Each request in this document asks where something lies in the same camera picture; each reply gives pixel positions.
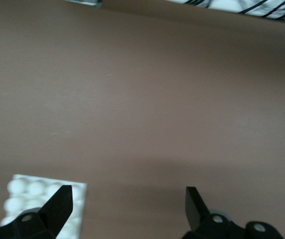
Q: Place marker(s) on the brown table cover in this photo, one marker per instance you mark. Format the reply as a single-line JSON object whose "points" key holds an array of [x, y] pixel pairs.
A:
{"points": [[142, 99]]}

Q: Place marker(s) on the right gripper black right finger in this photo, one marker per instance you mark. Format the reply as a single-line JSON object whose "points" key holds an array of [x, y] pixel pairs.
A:
{"points": [[197, 214]]}

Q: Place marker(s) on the white studded base plate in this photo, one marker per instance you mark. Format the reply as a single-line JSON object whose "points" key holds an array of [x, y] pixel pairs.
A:
{"points": [[25, 191]]}

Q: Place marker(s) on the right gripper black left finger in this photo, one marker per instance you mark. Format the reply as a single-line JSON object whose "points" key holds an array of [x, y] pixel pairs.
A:
{"points": [[50, 214]]}

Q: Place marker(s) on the aluminium frame bracket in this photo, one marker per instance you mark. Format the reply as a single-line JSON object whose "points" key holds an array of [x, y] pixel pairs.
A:
{"points": [[92, 3]]}

